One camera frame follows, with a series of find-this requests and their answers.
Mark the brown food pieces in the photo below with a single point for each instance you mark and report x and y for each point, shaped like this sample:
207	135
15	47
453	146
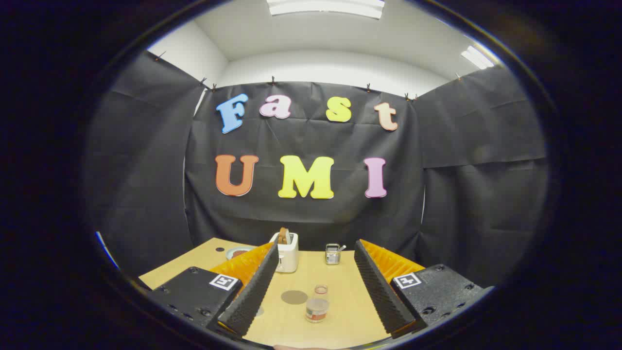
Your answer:
239	253

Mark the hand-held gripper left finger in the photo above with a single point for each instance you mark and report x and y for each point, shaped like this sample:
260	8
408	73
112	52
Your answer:
252	291

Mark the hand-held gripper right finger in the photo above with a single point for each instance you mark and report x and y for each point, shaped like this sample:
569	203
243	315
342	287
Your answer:
379	291

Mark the round brown coaster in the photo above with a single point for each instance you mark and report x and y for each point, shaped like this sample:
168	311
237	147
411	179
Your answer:
294	297

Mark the clear plastic juice bottle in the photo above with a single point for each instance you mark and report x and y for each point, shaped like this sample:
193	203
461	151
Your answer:
317	309

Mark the long ceiling light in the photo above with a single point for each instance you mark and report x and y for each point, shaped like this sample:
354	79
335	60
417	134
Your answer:
325	7

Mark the pale green plate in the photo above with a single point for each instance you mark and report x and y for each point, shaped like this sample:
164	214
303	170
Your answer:
230	252

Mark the black backdrop cloth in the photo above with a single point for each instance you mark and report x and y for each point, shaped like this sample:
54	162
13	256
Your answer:
311	216

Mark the white toaster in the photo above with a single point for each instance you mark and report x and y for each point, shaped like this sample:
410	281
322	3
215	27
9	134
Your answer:
289	256

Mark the brown bread slice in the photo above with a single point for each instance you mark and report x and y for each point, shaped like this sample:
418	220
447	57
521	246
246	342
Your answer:
284	236

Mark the wooden table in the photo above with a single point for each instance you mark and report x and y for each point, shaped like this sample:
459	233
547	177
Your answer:
342	296

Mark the short ceiling light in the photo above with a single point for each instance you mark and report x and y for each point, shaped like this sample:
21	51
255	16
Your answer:
476	57

